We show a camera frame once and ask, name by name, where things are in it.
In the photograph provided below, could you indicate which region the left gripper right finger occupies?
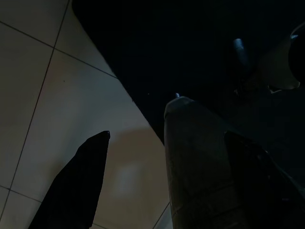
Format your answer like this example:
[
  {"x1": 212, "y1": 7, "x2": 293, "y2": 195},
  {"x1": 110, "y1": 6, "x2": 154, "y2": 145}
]
[{"x1": 224, "y1": 130, "x2": 305, "y2": 229}]

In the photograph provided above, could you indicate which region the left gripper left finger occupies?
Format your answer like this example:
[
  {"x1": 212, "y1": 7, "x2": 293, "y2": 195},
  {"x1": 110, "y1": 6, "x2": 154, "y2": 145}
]
[{"x1": 28, "y1": 130, "x2": 111, "y2": 229}]

